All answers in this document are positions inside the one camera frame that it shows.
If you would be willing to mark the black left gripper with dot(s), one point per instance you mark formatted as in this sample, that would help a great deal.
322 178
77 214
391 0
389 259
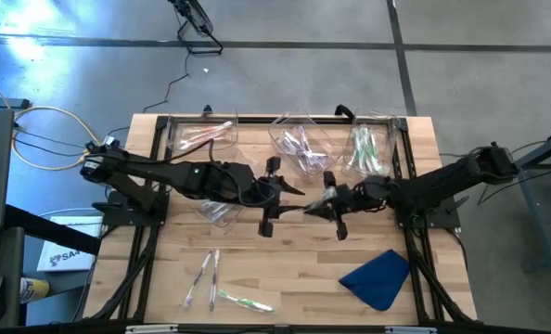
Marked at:
268 192

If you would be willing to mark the silver aluminium bracket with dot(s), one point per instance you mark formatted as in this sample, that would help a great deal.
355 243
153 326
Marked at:
150 329
410 330

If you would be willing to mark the black side desk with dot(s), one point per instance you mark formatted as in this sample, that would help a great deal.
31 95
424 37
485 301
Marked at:
6 260

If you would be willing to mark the dark grey power strip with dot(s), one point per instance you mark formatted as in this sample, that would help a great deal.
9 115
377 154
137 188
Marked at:
2 103

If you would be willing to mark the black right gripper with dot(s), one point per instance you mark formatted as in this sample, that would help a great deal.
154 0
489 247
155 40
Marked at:
349 197

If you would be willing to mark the grey metal desk frame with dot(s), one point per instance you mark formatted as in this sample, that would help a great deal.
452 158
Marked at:
535 209

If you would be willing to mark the white label box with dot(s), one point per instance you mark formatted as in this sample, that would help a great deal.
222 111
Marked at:
67 260

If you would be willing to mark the blue toothbrush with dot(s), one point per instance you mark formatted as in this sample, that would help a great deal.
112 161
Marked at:
217 211

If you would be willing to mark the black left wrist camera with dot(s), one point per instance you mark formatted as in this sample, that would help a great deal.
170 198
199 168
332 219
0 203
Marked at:
250 178

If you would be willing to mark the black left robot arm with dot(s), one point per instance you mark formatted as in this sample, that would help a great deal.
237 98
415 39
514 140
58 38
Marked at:
164 174

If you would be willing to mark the yellow drink can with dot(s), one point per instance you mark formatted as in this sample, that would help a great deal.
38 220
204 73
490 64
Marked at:
34 290

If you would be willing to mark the clear plastic bin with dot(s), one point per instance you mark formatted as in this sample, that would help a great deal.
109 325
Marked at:
177 121
331 148
231 222
388 153

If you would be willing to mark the dark blue cloth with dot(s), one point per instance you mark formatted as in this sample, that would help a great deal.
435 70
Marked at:
377 280

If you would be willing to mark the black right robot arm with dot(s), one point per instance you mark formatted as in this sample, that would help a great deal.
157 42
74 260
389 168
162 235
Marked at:
442 181

